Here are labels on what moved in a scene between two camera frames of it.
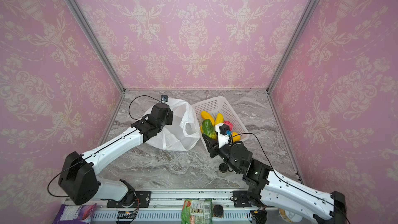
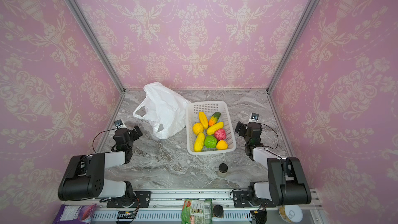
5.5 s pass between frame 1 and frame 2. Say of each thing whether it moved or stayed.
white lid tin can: stayed
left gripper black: moved
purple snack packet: stayed
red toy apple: moved
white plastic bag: moved
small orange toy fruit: moved
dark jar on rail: stayed
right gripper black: moved
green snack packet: stayed
